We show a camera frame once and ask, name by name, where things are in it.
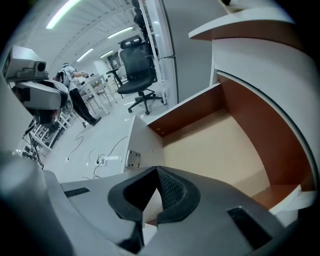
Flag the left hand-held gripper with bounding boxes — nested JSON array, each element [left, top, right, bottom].
[[1, 45, 70, 111]]

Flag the white desk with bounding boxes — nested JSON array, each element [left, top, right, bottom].
[[187, 6, 320, 223]]

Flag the black mesh office chair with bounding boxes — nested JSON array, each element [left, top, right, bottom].
[[106, 34, 165, 116]]

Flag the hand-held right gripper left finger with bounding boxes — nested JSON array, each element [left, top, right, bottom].
[[41, 165, 159, 255]]

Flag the white wooden drawer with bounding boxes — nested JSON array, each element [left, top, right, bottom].
[[123, 70, 316, 226]]

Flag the white storage shelf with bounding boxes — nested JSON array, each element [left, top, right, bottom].
[[22, 122, 63, 163]]

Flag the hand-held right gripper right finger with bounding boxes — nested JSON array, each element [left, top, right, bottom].
[[143, 165, 287, 256]]

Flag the white rack of black items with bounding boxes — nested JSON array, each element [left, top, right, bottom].
[[131, 0, 176, 105]]

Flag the grey refrigerator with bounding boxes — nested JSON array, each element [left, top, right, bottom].
[[159, 0, 235, 106]]

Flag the white work table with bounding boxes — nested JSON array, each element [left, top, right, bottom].
[[77, 73, 118, 116]]

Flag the long black floor cable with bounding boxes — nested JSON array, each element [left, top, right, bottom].
[[92, 135, 130, 179]]

